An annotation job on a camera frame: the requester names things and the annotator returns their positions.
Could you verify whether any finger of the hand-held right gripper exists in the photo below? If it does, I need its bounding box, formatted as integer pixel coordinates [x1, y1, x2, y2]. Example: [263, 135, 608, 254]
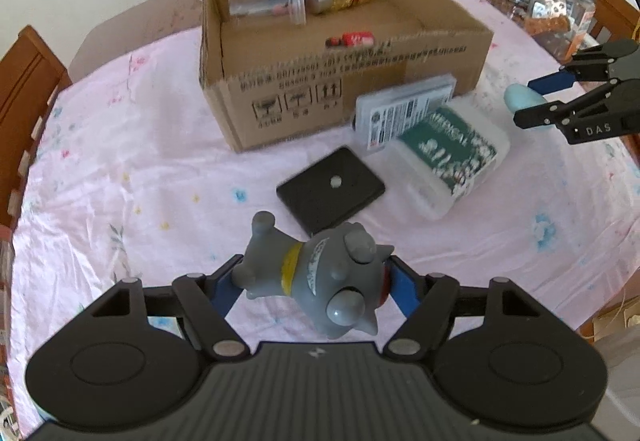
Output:
[514, 80, 640, 130]
[527, 40, 640, 92]

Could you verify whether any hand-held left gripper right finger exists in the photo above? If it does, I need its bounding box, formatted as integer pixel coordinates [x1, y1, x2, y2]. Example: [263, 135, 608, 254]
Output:
[382, 255, 549, 357]

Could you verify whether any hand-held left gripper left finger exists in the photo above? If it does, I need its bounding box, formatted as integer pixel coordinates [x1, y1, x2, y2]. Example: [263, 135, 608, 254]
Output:
[91, 254, 247, 364]

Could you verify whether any grey toy figure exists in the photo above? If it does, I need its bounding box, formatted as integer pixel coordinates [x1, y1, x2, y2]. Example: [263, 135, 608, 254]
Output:
[231, 212, 396, 340]

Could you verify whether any white bottle green label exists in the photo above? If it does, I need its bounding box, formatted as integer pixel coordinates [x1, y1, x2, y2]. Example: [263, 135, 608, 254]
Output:
[390, 85, 552, 222]

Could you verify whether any cardboard box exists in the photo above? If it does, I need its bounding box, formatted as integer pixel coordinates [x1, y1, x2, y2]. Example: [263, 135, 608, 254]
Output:
[199, 0, 495, 154]

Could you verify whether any clear plastic jar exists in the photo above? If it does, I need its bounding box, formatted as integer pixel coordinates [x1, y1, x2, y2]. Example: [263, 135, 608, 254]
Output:
[228, 0, 307, 26]

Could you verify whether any large clear black-lidded jar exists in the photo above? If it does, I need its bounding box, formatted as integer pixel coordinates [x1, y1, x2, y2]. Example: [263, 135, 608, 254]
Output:
[529, 0, 598, 62]

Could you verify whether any wooden chair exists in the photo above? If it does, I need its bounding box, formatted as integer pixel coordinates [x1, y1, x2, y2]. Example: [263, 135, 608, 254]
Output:
[0, 25, 74, 233]
[571, 0, 640, 42]

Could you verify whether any black flat block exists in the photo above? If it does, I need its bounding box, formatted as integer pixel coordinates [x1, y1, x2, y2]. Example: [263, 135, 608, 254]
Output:
[276, 146, 387, 237]

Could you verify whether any pink floral tablecloth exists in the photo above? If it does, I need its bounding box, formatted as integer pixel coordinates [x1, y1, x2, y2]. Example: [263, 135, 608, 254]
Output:
[9, 0, 640, 427]

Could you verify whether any clear flat labelled box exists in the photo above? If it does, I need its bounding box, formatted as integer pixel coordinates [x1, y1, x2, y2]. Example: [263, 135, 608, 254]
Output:
[353, 75, 457, 155]

